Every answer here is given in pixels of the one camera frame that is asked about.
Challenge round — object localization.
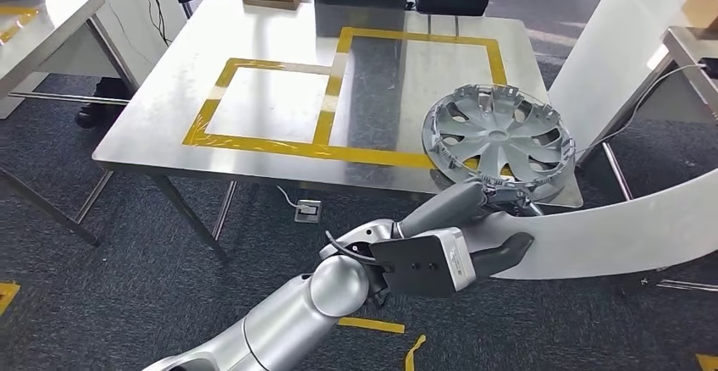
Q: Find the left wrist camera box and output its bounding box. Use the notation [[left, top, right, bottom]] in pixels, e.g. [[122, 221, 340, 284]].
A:
[[368, 228, 478, 299]]

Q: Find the white table side panel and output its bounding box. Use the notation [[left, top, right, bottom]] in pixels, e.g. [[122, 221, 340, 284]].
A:
[[546, 0, 708, 162], [33, 0, 189, 86]]

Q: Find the person's foot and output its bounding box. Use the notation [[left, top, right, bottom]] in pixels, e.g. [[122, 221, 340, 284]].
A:
[[74, 76, 135, 130]]

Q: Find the floor socket plate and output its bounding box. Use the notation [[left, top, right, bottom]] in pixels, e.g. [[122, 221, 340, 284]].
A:
[[294, 200, 323, 224]]

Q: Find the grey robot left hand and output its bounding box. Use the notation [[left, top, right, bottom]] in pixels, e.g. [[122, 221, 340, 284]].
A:
[[395, 181, 544, 279]]

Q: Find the silver wheel hubcap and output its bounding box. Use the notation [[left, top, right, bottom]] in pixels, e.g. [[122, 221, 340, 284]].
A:
[[422, 83, 577, 202]]

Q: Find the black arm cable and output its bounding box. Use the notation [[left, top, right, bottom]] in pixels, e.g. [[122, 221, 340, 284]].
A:
[[323, 230, 394, 271]]

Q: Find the yellow floor tape square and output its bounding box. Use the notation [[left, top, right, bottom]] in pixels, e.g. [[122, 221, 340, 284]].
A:
[[336, 316, 428, 371], [0, 282, 20, 316]]

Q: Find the steel workbench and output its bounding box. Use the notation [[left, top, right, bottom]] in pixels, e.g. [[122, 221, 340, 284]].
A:
[[92, 0, 584, 260]]

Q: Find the steel table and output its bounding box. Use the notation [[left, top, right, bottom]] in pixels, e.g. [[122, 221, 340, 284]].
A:
[[577, 23, 718, 294], [0, 0, 141, 249]]

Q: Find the white curved body panel part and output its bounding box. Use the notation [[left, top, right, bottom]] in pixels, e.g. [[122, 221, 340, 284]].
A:
[[461, 169, 718, 281]]

